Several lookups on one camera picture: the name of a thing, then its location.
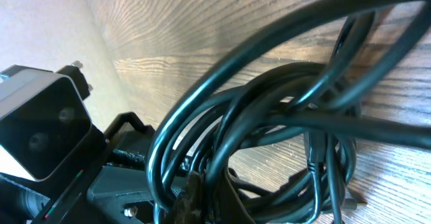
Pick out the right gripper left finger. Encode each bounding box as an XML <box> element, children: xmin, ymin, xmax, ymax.
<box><xmin>163</xmin><ymin>172</ymin><xmax>205</xmax><ymax>224</ymax></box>

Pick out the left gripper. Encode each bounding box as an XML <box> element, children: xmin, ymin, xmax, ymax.
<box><xmin>1</xmin><ymin>112</ymin><xmax>154</xmax><ymax>224</ymax></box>

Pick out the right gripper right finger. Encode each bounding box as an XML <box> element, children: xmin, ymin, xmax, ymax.
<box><xmin>215</xmin><ymin>169</ymin><xmax>255</xmax><ymax>224</ymax></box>

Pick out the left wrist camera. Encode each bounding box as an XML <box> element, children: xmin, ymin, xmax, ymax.
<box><xmin>1</xmin><ymin>65</ymin><xmax>92</xmax><ymax>182</ymax></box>

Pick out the black USB cable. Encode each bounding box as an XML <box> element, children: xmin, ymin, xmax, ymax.
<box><xmin>146</xmin><ymin>0</ymin><xmax>431</xmax><ymax>224</ymax></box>

